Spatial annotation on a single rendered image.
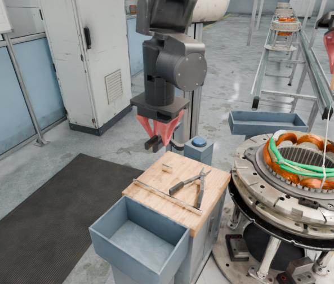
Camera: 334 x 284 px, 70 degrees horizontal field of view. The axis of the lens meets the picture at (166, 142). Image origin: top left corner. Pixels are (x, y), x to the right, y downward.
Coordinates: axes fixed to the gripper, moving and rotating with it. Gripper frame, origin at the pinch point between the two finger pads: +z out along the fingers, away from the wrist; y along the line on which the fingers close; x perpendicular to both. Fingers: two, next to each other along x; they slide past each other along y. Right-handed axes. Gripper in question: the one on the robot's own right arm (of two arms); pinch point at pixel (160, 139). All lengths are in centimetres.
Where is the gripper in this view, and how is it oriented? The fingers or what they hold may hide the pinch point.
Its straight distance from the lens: 51.5
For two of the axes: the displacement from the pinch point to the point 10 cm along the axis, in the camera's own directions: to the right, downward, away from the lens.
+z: 0.0, 8.3, 5.6
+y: 8.5, 3.0, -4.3
